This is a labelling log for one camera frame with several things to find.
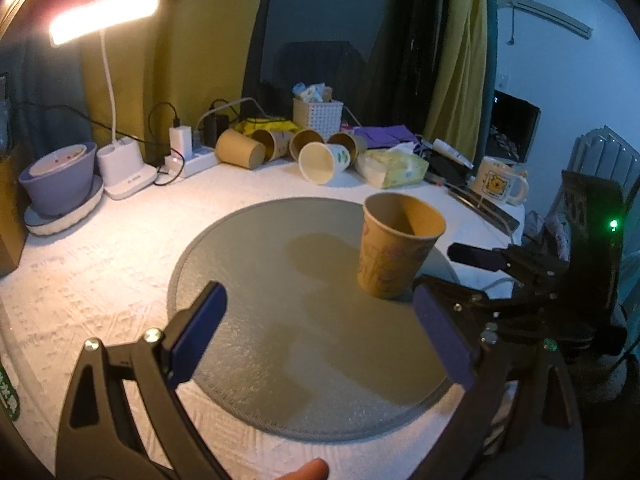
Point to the brown wooden box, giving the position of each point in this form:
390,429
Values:
10,210

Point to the white woven basket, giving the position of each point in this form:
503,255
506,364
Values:
317,115

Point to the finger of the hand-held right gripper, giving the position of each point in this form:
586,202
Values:
510,310
475,256

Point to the purple bowl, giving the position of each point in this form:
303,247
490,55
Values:
55,182

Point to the person's left hand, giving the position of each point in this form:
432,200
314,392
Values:
307,471

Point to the brown printed paper cup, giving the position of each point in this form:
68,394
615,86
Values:
395,245

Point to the plain brown paper cup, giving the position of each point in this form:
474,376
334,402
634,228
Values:
240,150

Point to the white desk lamp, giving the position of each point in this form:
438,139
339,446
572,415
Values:
107,12

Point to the white mug with yellow bear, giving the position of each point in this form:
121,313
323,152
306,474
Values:
495,180

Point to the white power strip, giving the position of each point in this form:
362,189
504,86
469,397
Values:
197,162

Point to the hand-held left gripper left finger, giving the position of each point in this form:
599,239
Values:
200,330

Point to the white tube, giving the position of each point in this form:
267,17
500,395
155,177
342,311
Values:
452,152

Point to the black power adapter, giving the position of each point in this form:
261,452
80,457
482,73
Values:
216,129

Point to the yellow tissue pack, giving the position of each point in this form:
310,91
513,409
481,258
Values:
395,167

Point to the yellow curtain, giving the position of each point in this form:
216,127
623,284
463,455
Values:
465,35
200,35

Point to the packets in basket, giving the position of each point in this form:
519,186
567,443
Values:
310,92

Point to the round grey mat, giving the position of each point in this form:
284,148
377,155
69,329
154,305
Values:
300,320

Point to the white cup with green print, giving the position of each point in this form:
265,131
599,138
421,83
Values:
320,162

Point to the black phone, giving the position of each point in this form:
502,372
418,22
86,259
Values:
447,170

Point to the white air conditioner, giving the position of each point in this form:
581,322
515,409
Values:
545,12

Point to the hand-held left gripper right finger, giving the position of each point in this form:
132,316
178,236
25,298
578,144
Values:
442,335

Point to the white charger plug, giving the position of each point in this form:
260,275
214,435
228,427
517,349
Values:
181,141

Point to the white radiator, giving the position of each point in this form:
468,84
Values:
605,152

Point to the purple cloth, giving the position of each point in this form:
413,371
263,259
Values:
385,135

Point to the dark laptop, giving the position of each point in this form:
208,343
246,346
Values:
515,125

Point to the white textured tablecloth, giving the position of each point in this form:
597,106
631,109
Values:
115,280

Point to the yellow bag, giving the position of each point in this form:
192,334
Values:
265,125

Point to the white round plate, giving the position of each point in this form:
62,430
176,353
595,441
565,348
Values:
60,222

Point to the dark curtain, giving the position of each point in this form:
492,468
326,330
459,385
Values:
410,35

